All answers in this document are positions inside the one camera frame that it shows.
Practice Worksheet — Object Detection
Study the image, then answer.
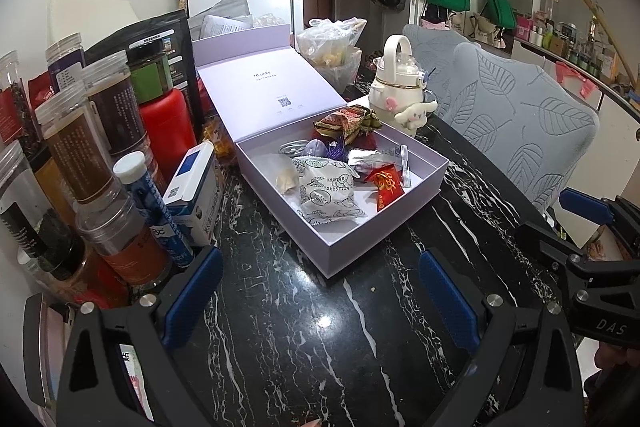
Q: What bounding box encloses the red foil snack packet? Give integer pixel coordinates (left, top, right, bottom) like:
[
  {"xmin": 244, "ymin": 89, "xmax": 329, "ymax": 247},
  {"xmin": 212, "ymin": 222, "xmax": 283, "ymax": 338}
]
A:
[{"xmin": 364, "ymin": 164, "xmax": 405, "ymax": 211}]

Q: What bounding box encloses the white patterned pastry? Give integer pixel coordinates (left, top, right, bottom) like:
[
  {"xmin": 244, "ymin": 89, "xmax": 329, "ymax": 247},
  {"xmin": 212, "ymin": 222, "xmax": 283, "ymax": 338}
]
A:
[{"xmin": 292, "ymin": 156, "xmax": 366, "ymax": 227}]

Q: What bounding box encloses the silver foil snack packet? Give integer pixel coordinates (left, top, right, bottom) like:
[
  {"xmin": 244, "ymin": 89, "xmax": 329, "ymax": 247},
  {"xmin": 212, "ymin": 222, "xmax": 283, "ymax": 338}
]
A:
[{"xmin": 347, "ymin": 145, "xmax": 411, "ymax": 187}]

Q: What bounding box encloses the white cable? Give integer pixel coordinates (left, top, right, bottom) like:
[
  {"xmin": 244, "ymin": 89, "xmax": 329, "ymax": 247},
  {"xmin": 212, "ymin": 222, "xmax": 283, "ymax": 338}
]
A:
[{"xmin": 278, "ymin": 140, "xmax": 315, "ymax": 160}]

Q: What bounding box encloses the purple tassel sachet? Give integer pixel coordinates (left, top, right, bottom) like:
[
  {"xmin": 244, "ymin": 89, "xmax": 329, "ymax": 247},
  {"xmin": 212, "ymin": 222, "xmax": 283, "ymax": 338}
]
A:
[{"xmin": 304, "ymin": 139, "xmax": 348, "ymax": 162}]

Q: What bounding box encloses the orange contents plastic jar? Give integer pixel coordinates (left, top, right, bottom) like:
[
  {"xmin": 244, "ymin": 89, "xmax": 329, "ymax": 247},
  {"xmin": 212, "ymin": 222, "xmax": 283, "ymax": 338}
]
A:
[{"xmin": 76, "ymin": 187, "xmax": 171, "ymax": 294}]

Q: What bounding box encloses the light blue leaf chair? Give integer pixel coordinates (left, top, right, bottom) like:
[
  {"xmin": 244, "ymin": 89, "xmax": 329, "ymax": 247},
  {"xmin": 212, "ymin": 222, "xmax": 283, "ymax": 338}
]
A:
[{"xmin": 439, "ymin": 42, "xmax": 600, "ymax": 212}]

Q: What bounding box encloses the brown spice jar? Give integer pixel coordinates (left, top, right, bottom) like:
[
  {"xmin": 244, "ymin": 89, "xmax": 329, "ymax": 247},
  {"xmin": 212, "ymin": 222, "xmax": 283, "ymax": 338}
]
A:
[{"xmin": 34, "ymin": 81, "xmax": 117, "ymax": 206}]

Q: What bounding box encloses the blue white medicine box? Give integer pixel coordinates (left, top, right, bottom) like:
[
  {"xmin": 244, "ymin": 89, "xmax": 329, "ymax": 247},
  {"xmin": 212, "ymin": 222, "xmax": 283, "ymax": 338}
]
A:
[{"xmin": 163, "ymin": 140, "xmax": 224, "ymax": 247}]

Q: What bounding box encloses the blue effervescent tablet tube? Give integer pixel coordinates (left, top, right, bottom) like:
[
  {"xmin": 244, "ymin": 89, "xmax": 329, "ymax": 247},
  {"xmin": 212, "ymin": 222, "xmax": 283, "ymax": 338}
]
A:
[{"xmin": 113, "ymin": 150, "xmax": 195, "ymax": 268}]

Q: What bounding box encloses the red cylindrical bottle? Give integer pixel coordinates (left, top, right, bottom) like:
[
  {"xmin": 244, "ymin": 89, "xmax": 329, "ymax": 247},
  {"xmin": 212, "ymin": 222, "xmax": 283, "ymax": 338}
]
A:
[{"xmin": 139, "ymin": 89, "xmax": 196, "ymax": 182}]

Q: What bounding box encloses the lavender gift box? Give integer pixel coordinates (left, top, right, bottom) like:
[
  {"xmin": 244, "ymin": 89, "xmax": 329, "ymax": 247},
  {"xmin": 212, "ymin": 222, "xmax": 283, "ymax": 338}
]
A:
[{"xmin": 193, "ymin": 26, "xmax": 449, "ymax": 277}]

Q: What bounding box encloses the red knitted object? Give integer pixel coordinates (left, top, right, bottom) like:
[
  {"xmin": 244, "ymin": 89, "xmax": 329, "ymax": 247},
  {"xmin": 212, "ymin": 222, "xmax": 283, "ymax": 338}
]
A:
[{"xmin": 354, "ymin": 132, "xmax": 376, "ymax": 150}]

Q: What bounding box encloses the green lidded jar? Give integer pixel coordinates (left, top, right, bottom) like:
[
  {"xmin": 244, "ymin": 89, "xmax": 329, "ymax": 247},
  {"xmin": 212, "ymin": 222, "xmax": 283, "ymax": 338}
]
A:
[{"xmin": 126, "ymin": 40, "xmax": 172, "ymax": 105}]

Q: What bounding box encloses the white cinnamoroll kettle bottle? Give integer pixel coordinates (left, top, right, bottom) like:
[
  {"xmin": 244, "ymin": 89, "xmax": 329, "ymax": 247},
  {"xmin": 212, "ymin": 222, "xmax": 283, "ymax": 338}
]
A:
[{"xmin": 368, "ymin": 35, "xmax": 438, "ymax": 138}]

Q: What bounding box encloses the black product pouch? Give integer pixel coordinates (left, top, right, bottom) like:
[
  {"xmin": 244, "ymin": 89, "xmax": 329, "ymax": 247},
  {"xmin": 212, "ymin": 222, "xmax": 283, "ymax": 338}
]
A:
[{"xmin": 85, "ymin": 10, "xmax": 205, "ymax": 138}]

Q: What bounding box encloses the clear plastic food bag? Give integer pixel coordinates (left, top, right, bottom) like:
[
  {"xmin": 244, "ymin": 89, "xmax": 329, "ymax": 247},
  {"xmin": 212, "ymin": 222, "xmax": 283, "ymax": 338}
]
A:
[{"xmin": 296, "ymin": 17, "xmax": 367, "ymax": 94}]

